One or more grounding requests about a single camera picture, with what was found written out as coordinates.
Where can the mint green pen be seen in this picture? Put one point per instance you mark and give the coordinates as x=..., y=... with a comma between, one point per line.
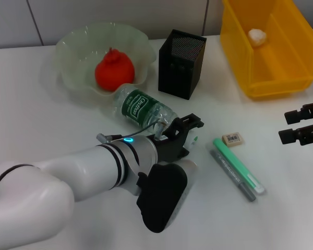
x=237, y=164

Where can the translucent wavy glass fruit bowl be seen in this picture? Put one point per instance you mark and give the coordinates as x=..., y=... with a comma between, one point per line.
x=73, y=49

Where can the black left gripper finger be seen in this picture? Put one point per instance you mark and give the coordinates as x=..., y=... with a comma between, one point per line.
x=190, y=121

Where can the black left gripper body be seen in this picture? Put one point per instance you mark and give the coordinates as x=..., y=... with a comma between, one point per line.
x=172, y=148

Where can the beige eraser with barcode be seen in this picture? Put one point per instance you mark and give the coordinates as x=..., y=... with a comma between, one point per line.
x=232, y=138

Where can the white paper ball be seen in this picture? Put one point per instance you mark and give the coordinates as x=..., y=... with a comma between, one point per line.
x=257, y=37

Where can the black left wrist camera housing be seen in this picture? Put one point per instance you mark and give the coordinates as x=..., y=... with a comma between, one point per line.
x=164, y=195

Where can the grey marker pen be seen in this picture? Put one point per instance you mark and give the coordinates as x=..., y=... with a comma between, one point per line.
x=229, y=169

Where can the red-orange toy orange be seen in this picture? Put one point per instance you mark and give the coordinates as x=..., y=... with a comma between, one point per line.
x=114, y=73

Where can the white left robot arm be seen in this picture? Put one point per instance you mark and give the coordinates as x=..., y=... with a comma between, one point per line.
x=67, y=177

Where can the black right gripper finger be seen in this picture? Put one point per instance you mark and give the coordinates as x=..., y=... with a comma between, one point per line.
x=293, y=116
x=289, y=136

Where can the yellow plastic bin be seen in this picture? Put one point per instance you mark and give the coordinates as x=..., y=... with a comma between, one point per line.
x=276, y=67

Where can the clear bottle with green label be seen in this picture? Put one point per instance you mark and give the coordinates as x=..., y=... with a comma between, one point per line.
x=138, y=106

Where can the black mesh pen holder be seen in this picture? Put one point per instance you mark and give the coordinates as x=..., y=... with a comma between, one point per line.
x=177, y=75

